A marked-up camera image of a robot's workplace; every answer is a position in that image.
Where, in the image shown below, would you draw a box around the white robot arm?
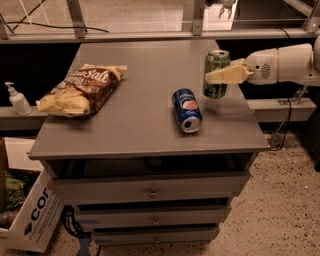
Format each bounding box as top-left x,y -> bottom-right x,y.
205,39 -> 320,87

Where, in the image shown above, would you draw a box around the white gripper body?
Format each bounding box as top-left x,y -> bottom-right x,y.
246,48 -> 278,85

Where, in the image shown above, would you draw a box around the drawer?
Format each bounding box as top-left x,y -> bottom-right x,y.
75,205 -> 231,229
50,171 -> 249,205
92,226 -> 219,245

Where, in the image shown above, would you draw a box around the green soda can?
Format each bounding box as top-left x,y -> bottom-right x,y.
203,50 -> 231,99

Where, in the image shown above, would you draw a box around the top drawer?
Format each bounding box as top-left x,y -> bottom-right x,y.
50,171 -> 249,205

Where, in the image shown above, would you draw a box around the middle drawer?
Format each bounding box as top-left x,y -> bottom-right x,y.
75,205 -> 231,229

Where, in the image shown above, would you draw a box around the bottom drawer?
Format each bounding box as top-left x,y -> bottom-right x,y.
92,226 -> 219,245

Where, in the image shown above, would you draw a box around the white cardboard box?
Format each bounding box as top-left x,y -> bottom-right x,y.
0,137 -> 64,253

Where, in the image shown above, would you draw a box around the brown yellow chip bag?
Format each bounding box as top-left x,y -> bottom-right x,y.
36,64 -> 127,117

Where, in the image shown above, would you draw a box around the black cable on ledge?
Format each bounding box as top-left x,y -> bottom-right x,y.
0,0 -> 110,34

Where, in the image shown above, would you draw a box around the blue pepsi can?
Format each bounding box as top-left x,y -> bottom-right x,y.
172,88 -> 202,134

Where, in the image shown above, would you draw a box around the grey drawer cabinet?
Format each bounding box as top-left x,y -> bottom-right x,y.
30,40 -> 268,235

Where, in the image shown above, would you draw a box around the white pump bottle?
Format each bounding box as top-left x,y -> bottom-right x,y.
5,82 -> 32,116

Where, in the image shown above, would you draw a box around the black floor cables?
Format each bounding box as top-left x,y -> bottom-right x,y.
60,206 -> 101,256

